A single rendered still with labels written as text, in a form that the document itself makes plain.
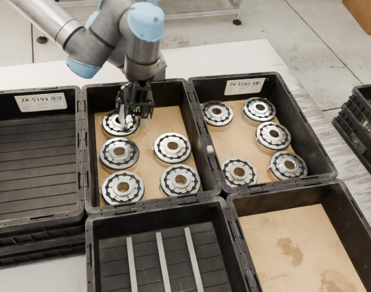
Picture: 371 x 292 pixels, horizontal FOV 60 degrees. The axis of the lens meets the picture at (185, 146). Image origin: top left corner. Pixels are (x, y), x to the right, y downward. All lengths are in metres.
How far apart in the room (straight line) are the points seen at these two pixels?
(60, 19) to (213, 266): 0.65
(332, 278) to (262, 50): 1.05
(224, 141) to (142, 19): 0.44
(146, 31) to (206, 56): 0.79
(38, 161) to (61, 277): 0.30
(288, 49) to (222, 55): 1.55
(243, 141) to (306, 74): 1.85
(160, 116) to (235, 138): 0.23
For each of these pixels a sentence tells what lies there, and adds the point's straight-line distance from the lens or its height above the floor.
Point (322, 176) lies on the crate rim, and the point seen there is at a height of 0.93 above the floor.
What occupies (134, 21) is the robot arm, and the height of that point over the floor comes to 1.19.
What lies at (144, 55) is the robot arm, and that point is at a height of 1.12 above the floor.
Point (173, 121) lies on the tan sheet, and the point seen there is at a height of 0.83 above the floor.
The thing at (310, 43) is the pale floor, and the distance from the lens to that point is 3.15.
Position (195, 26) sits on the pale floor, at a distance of 3.00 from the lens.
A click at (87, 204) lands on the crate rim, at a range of 0.71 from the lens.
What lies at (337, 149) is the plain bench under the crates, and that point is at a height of 0.70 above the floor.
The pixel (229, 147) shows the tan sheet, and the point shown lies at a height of 0.83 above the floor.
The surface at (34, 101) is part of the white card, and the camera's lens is 0.98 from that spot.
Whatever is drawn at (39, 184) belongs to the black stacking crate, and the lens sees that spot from 0.89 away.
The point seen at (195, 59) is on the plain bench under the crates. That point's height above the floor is 0.70.
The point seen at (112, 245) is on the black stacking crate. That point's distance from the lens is 0.78.
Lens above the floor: 1.55
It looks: 52 degrees down
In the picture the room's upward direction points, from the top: 9 degrees clockwise
